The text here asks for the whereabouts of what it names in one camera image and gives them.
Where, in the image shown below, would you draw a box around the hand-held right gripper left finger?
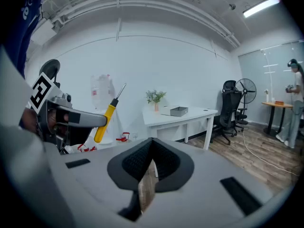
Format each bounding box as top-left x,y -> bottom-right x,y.
44,137 -> 154,228

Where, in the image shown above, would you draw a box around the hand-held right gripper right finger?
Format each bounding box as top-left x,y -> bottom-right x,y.
142,137 -> 294,228

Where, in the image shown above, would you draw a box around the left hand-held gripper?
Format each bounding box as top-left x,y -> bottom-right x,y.
29,72 -> 108,154

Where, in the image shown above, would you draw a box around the yellow handled screwdriver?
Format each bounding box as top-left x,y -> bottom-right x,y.
94,83 -> 127,144

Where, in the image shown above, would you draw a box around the grey box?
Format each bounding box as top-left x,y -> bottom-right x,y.
170,106 -> 189,117

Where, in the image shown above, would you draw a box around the person's left forearm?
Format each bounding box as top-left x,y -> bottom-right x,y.
20,107 -> 38,134

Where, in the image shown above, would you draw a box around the beige flat box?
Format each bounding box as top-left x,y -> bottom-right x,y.
160,105 -> 179,116

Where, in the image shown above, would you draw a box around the person's left hand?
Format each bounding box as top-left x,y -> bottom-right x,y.
48,110 -> 57,128

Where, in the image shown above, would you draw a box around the flower bouquet in pink vase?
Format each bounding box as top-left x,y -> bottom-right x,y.
145,89 -> 167,113

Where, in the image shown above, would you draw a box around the white desk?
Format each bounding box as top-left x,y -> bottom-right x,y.
142,105 -> 219,151

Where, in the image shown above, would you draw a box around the black standing fan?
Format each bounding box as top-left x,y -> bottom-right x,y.
235,78 -> 257,125

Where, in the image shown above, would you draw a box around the round wooden table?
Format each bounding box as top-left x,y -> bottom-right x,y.
261,101 -> 294,137

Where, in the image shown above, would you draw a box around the navy blue shirt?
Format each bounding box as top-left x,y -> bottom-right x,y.
3,0 -> 46,78

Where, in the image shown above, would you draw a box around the white ceiling pipes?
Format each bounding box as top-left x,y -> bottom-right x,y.
51,0 -> 241,49

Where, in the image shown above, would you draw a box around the ceiling tube light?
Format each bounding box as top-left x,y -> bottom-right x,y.
242,0 -> 281,18

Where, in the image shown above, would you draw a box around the white floor cable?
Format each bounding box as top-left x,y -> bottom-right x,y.
241,129 -> 300,177

